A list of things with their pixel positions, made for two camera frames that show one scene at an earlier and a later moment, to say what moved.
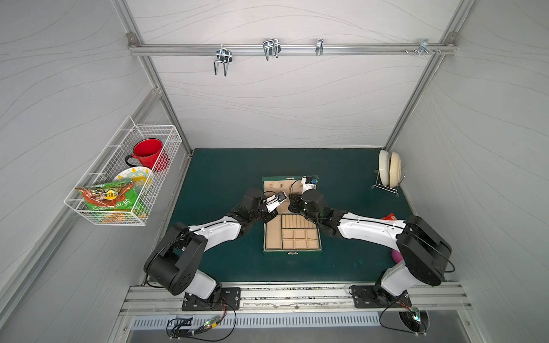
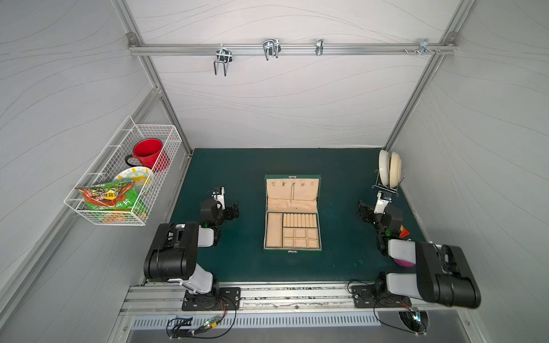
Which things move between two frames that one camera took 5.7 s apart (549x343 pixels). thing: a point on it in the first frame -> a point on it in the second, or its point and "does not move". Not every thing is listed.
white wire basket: (120, 184) does not move
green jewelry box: (289, 233) does not move
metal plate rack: (386, 187) does not move
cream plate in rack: (395, 169) does not move
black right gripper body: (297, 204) -> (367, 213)
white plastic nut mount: (271, 201) -> (221, 198)
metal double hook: (224, 55) does not move
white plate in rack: (384, 166) does not move
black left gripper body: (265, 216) -> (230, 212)
